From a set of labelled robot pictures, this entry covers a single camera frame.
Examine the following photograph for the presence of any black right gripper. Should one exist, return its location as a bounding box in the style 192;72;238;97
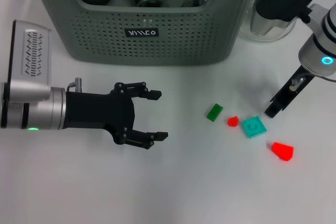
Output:
264;65;314;118

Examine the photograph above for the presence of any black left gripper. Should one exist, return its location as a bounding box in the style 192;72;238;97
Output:
64;81;169;150

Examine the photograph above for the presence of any glass teacup black holder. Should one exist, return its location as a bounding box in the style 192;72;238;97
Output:
181;0;208;8
136;0;164;8

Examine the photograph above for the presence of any orange-red wedge toy block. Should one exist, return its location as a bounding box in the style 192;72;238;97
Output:
267;141;295;162

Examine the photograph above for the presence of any small orange-red toy block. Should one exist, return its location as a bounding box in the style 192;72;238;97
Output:
227;115;240;127

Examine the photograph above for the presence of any green rectangular toy block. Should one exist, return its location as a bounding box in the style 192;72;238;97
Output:
206;103;224;122

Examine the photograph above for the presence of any grey-green perforated storage basket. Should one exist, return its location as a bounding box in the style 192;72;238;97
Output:
25;0;266;66

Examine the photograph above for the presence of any teal square toy plate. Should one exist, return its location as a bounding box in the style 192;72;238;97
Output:
241;115;268;139

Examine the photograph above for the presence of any glass carafe black lid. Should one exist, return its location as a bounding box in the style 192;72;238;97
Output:
238;0;297;42

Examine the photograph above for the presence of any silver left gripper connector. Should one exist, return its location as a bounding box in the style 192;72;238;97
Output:
67;78;82;93

